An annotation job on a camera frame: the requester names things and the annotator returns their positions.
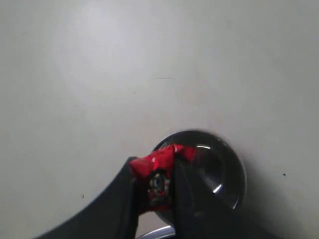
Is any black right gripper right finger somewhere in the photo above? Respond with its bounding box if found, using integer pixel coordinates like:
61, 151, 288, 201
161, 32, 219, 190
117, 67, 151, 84
173, 160, 276, 239

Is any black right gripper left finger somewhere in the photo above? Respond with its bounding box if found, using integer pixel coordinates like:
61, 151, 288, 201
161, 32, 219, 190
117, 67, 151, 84
38, 157, 139, 239

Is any red candy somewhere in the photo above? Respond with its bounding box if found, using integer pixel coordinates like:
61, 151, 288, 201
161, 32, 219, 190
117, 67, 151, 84
129, 144, 197, 214

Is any steel bowl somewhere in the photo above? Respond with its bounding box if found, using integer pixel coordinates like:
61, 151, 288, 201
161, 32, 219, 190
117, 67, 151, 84
137, 226, 175, 239

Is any stainless steel cup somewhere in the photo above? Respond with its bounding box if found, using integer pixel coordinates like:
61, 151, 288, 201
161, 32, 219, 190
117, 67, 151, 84
154, 129, 247, 211

